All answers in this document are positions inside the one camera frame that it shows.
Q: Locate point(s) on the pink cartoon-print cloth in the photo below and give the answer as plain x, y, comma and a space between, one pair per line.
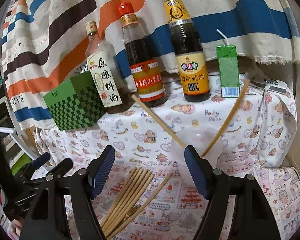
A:
170, 217

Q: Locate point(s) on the striped printed blanket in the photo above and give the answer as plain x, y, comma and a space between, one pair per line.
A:
65, 17

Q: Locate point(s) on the bear-print white cloth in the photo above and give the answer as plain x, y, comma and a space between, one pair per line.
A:
140, 135

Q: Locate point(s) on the pile of bamboo chopsticks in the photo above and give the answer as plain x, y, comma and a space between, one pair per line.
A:
130, 197

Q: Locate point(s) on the white drinking straw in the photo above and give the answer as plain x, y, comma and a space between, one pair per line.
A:
222, 36

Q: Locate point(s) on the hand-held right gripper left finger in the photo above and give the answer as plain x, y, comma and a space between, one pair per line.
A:
103, 172

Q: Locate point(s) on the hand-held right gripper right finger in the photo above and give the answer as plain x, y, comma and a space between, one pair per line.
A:
195, 170

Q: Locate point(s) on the single curved bamboo chopstick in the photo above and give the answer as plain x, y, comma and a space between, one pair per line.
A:
230, 116

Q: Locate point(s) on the green drink carton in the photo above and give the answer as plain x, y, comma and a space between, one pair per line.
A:
227, 72

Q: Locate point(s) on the white electronic device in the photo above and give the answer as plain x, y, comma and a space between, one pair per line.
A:
275, 85

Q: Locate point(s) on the red-capped dark oil bottle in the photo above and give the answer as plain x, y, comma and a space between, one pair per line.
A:
145, 80

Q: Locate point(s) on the bundle of wooden chopsticks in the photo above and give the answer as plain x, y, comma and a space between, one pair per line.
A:
155, 117

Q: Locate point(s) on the green checkered box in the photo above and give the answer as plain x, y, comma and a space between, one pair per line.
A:
75, 110

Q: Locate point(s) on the clear cooking wine bottle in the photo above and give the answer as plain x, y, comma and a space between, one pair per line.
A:
102, 55

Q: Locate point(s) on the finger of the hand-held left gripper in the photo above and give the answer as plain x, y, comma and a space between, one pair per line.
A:
62, 167
41, 160

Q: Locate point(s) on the clear plastic cup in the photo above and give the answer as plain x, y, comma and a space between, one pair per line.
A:
202, 140

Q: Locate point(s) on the yellow-labelled dark sauce bottle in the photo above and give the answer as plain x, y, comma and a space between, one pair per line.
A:
190, 42

